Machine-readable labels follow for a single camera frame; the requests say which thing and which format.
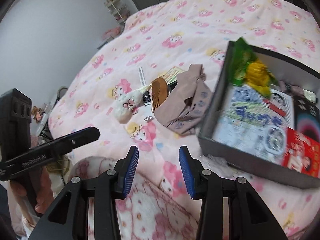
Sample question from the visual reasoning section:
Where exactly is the cartoon bead art pack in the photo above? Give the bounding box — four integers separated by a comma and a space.
212, 85, 294, 151

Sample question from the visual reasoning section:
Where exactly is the clear phone case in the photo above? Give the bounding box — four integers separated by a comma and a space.
240, 125, 288, 164

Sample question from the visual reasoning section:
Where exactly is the red packet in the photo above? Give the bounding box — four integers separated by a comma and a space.
281, 128, 319, 178

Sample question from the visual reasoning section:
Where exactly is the green yellow snack bag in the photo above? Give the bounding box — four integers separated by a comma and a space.
228, 37, 278, 99

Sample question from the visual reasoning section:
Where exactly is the black rainbow product box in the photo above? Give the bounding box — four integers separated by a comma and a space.
293, 96, 320, 142

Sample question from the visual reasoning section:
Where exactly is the person left hand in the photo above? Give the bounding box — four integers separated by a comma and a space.
10, 167, 54, 217

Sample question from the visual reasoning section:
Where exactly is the white pink kitty blanket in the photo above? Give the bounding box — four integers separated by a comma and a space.
69, 157, 197, 239

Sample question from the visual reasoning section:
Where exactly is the beige pink garment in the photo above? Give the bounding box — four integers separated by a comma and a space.
155, 64, 213, 136

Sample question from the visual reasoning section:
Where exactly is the wooden comb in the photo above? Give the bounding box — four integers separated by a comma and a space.
151, 77, 169, 112

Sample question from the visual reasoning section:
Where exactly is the orange green leaflet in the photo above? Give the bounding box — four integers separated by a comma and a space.
159, 66, 184, 85

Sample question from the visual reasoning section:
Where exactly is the pink cartoon bed sheet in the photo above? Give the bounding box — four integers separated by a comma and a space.
49, 0, 319, 222

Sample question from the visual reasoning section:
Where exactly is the black storage box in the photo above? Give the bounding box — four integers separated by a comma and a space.
198, 38, 319, 189

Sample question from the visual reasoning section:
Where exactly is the white plush keychain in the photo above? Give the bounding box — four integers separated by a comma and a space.
113, 90, 143, 124

